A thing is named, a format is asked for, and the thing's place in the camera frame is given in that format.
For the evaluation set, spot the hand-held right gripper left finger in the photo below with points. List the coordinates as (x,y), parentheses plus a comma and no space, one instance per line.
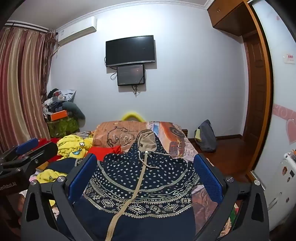
(82,179)

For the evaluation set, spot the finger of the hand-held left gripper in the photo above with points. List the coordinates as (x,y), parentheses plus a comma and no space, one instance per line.
(39,154)
(25,146)

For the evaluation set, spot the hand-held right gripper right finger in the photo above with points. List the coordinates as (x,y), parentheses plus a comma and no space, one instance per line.
(208,179)

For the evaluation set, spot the navy patterned hoodie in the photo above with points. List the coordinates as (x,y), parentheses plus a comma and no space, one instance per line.
(143,185)

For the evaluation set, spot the red garment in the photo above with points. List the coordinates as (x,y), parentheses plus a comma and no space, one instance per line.
(103,151)
(46,141)

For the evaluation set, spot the yellow cartoon blanket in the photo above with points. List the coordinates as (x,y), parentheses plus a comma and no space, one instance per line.
(71,146)

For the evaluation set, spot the green patterned bag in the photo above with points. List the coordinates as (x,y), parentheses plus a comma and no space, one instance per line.
(62,127)

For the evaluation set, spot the grey bag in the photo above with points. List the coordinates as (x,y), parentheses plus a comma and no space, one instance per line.
(207,136)

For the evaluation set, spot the orange box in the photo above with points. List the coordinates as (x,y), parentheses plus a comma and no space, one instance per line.
(59,115)

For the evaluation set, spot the yellow pad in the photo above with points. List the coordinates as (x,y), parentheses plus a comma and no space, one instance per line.
(197,135)

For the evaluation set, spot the pile of clutter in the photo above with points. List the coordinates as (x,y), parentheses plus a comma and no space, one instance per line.
(56,99)

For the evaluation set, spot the grey cushion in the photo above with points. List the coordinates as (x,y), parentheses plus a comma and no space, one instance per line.
(75,110)

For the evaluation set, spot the printed patchwork quilt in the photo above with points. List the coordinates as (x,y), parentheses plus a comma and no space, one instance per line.
(120,132)

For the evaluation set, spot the striped brown curtain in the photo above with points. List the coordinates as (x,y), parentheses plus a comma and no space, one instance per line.
(20,81)

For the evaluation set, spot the wooden door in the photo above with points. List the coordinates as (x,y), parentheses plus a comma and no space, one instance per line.
(253,92)

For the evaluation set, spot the white wardrobe door pink hearts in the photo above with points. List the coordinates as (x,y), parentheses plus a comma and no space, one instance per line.
(279,92)

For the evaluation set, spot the small black monitor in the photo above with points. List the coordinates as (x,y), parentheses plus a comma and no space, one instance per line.
(130,74)

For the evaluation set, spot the curtain rod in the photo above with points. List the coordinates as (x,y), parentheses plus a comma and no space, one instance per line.
(27,25)

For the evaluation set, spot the white air conditioner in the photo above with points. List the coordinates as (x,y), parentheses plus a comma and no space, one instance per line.
(74,30)

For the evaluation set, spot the large black television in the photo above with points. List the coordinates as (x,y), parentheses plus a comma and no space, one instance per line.
(129,49)

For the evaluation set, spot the wooden overhead cabinet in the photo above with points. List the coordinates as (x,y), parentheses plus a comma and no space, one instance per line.
(227,16)

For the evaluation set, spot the wooden bed frame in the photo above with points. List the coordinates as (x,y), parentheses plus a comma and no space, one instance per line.
(184,133)

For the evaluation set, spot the white wall sticker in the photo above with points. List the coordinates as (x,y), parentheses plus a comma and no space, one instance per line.
(289,58)

